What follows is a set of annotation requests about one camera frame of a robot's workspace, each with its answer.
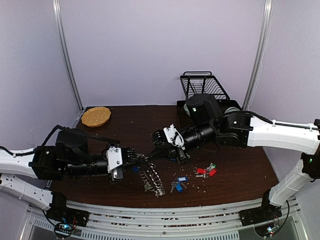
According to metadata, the metal disc with key rings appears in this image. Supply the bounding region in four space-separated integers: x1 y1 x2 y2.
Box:
137 153 166 198

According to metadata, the blue key tag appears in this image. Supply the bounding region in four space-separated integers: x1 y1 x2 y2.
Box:
132 166 139 173
177 176 189 188
170 181 183 193

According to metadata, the green key tag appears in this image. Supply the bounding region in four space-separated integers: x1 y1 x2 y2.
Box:
144 184 154 192

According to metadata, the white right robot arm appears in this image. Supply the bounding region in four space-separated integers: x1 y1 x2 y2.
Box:
149 93 320 221

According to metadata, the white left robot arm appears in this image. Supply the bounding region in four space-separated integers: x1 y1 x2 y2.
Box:
0 128 146 182

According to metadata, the celadon green bowl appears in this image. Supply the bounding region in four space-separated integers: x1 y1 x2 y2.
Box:
183 104 189 114

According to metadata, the red key tag bunch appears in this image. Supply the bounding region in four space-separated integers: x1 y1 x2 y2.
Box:
192 163 218 179

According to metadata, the yellow dotted plate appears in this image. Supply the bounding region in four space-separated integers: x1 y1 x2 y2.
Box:
81 106 111 128

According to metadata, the pale green bowl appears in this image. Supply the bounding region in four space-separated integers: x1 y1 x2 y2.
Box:
224 106 241 116

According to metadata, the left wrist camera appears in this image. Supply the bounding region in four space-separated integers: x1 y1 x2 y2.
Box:
105 146 138 174

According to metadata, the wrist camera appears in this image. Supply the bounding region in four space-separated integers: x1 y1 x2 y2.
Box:
151 124 185 149
105 146 138 174

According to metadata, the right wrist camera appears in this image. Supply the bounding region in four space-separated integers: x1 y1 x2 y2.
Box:
151 124 185 149

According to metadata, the black wire dish rack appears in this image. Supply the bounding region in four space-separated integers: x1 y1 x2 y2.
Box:
176 71 242 128

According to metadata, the aluminium front rail base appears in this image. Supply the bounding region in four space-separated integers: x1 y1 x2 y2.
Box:
20 198 307 240

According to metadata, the left aluminium frame post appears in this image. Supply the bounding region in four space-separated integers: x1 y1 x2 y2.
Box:
52 0 84 111

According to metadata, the aluminium frame post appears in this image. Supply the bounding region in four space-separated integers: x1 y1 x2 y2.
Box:
242 0 274 110
52 0 84 111

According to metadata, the right aluminium frame post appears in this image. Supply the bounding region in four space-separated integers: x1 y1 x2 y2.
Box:
242 0 274 110

